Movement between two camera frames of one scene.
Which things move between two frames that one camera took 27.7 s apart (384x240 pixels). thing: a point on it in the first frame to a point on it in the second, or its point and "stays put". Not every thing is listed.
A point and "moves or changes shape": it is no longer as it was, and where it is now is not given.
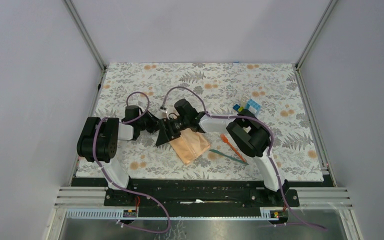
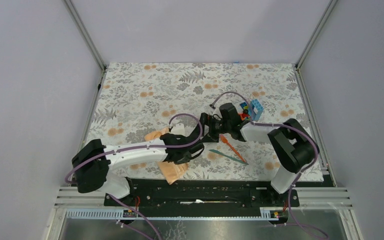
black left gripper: [154, 121] to [186, 159]
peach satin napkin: [190, 144] moves or changes shape
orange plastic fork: [225, 139] stays put
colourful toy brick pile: [252, 106] stays put
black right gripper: [164, 135] to [208, 120]
